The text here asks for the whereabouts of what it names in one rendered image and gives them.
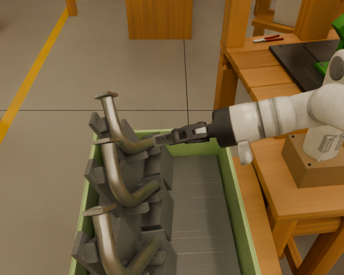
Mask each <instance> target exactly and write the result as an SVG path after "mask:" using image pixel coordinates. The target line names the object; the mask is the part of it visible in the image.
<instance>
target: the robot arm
mask: <svg viewBox="0 0 344 275"><path fill-rule="evenodd" d="M212 120H213V121H212V123H211V124H206V122H204V121H202V122H197V123H195V124H190V125H185V126H183V127H182V128H177V129H176V128H174V129H173V130H172V131H171V132H167V133H163V134H158V135H154V136H153V137H152V139H153V145H154V146H155V147H159V146H164V145H169V146H172V145H177V144H182V143H185V144H191V143H193V144H195V143H203V142H209V141H210V138H216V139H217V143H218V145H219V146H220V147H221V148H226V147H231V146H236V145H238V153H239V159H240V163H241V165H247V164H250V163H251V162H252V160H253V154H252V151H251V148H250V142H255V141H258V140H261V139H264V138H270V137H274V136H279V135H284V134H288V133H291V132H293V131H295V130H299V129H306V128H308V131H307V134H306V137H305V140H304V142H303V146H302V148H303V150H304V152H305V153H306V154H307V155H308V156H310V157H312V158H314V159H316V160H317V161H318V162H321V161H324V160H328V159H333V158H336V156H337V154H338V152H339V150H340V148H341V146H342V144H343V142H344V49H341V50H338V51H336V52H335V53H334V55H333V56H332V58H331V60H330V62H329V65H328V68H327V72H326V74H325V78H324V81H323V84H322V87H320V88H318V89H314V90H312V91H308V92H304V93H300V94H296V95H292V96H288V97H287V96H281V97H274V98H269V99H265V100H260V101H258V102H257V101H255V102H249V103H242V104H237V105H233V106H228V107H223V108H220V109H215V110H213V112H212ZM179 132H181V133H179Z"/></svg>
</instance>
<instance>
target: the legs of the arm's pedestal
mask: <svg viewBox="0 0 344 275"><path fill-rule="evenodd" d="M258 181H259V179H258ZM259 184H260V188H261V191H262V196H263V200H264V204H265V208H266V212H267V215H268V220H269V224H270V228H271V232H272V236H273V239H274V244H275V248H276V252H277V256H278V259H284V257H285V256H286V258H287V261H288V263H289V266H290V269H291V271H292V274H293V275H327V273H328V272H329V271H330V269H331V268H332V267H333V265H334V264H335V263H336V262H337V260H338V259H339V257H340V256H341V255H342V253H343V252H344V216H340V217H329V218H318V219H308V220H297V221H291V222H280V223H276V222H275V220H274V217H273V215H272V212H271V209H270V207H269V204H268V201H267V199H266V196H265V194H264V191H263V188H262V186H261V183H260V181H259ZM312 234H319V235H318V237H317V238H316V240H315V242H314V244H313V245H312V247H311V249H310V250H309V252H308V253H307V255H306V256H305V258H304V260H303V261H302V259H301V256H300V254H299V251H298V249H297V247H296V244H295V242H294V238H295V236H301V235H312Z"/></svg>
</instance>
